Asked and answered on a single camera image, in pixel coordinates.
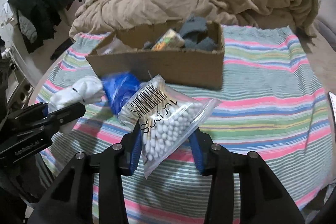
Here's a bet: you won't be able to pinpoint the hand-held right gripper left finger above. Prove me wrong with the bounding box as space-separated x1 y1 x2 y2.
28 123 142 224

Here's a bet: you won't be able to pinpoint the clear plastic wrapper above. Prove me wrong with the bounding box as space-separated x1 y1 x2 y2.
100 36 132 55

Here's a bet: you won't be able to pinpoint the white sock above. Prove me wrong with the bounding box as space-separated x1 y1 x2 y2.
48 76 105 115

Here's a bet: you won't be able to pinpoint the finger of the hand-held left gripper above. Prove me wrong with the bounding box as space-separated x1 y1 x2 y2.
9 102 50 122
39 102 86 135

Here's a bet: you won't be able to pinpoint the striped blanket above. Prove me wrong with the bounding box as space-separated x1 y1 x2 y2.
28 25 334 224

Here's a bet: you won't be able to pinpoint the white flat object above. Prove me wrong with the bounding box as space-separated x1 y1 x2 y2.
328 91 336 141

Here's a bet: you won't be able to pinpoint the black strap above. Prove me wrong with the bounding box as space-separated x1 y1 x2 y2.
51 38 76 61

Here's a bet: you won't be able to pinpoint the clear bag of cotton swabs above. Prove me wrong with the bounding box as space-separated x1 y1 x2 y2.
117 74 222 179

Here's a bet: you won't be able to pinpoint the blue plastic bag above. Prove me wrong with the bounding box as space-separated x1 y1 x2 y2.
101 71 143 117

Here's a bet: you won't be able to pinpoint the grey padded garment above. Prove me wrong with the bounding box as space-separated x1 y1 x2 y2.
18 13 39 44

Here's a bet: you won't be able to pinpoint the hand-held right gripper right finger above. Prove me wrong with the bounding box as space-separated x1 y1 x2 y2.
188 129 305 224

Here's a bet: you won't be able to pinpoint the grey cloth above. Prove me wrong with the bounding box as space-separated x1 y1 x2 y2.
143 16 219 52

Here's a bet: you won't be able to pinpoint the colourful printed packet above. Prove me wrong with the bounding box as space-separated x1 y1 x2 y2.
152 28 185 51

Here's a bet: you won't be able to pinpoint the cardboard box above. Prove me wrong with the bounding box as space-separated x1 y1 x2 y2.
84 21 226 90

